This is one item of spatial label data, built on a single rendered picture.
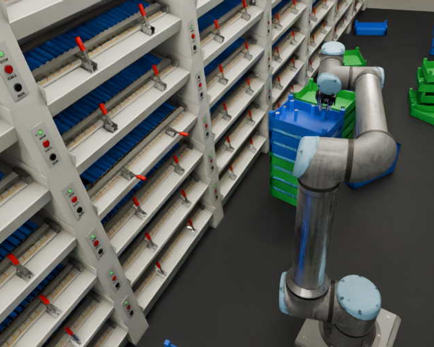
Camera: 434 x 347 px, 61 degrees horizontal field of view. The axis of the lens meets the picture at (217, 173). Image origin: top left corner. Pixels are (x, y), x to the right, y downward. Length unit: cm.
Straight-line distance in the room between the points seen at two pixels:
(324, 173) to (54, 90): 72
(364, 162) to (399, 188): 133
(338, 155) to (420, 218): 125
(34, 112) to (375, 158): 84
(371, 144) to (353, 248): 102
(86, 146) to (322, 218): 71
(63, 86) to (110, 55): 19
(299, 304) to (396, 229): 87
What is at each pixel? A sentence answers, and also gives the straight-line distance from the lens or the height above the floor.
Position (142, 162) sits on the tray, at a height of 72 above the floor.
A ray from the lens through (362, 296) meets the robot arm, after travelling 141.
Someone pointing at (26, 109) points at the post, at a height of 113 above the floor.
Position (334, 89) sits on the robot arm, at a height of 80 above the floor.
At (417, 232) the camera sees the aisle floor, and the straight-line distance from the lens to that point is 212.
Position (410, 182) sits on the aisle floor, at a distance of 238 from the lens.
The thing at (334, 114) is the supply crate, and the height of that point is 52.
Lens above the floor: 153
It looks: 41 degrees down
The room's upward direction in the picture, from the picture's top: 8 degrees counter-clockwise
